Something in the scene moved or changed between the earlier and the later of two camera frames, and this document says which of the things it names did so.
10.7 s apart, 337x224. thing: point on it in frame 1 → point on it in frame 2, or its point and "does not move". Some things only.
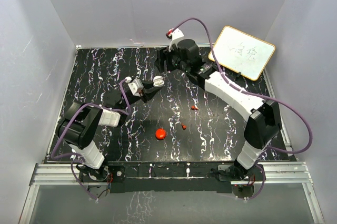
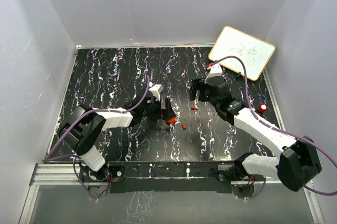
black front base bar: (166, 176) does not move
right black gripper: (164, 55) → (198, 84)
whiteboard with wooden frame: (243, 52) does not move
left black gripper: (149, 91) → (167, 113)
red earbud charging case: (160, 134) → (171, 121)
